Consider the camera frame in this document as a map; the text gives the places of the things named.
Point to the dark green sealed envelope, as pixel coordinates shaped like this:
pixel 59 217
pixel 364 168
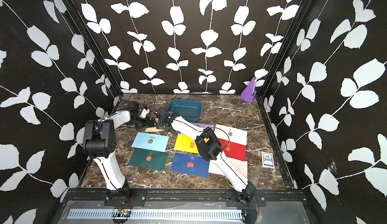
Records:
pixel 148 159

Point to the white envelope brown seal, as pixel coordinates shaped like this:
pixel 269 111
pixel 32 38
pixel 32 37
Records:
pixel 232 134

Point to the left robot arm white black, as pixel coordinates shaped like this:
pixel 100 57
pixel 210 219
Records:
pixel 99 143

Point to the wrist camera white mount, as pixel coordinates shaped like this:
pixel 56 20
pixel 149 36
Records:
pixel 161 113
pixel 143 113

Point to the white perforated rail strip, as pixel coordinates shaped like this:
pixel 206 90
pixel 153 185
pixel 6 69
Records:
pixel 159 214

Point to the dark blue sealed envelope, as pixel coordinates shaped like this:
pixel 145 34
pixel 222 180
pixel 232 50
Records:
pixel 191 165

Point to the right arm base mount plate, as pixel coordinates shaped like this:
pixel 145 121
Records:
pixel 236 199

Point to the pale pink sealed envelope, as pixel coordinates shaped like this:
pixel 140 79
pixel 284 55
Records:
pixel 241 166

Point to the small electronics board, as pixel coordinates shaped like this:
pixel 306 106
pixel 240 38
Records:
pixel 121 214

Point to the cream yellow envelope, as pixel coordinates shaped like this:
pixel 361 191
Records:
pixel 153 129

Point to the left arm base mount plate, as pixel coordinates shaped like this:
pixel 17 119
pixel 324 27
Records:
pixel 133 197

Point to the lavender envelope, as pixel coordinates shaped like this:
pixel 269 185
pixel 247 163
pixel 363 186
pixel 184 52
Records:
pixel 201 125

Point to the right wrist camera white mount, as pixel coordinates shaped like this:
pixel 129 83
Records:
pixel 161 113

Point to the teal plastic storage box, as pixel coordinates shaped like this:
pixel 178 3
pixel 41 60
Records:
pixel 190 110

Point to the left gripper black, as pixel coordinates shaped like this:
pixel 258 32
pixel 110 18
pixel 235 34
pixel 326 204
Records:
pixel 147 124

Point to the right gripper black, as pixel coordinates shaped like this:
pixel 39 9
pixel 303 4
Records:
pixel 159 124

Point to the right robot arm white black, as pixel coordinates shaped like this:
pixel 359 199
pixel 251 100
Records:
pixel 210 149

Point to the red sealed envelope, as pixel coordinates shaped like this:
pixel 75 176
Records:
pixel 233 150

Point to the light blue sealed envelope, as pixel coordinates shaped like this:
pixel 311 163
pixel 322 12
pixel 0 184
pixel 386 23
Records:
pixel 152 142

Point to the purple plastic stand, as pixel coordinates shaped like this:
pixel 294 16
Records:
pixel 249 93

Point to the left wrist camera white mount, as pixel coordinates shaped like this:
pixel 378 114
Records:
pixel 143 113

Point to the playing card deck box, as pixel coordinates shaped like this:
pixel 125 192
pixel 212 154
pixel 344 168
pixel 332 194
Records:
pixel 267 160

